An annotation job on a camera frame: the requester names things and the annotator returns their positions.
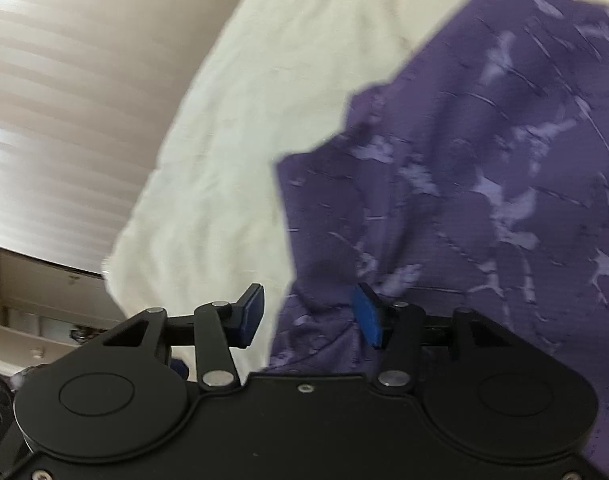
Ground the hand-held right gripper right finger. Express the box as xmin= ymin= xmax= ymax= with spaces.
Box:
xmin=351 ymin=282 xmax=511 ymax=389

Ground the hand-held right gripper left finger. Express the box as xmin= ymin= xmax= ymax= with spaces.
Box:
xmin=102 ymin=282 xmax=266 ymax=389

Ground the purple patterned garment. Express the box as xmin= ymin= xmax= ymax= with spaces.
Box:
xmin=268 ymin=0 xmax=609 ymax=480

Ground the cream wooden furniture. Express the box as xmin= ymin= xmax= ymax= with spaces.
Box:
xmin=0 ymin=244 xmax=129 ymax=363

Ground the white bed blanket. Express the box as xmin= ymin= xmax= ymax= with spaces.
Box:
xmin=102 ymin=0 xmax=497 ymax=377

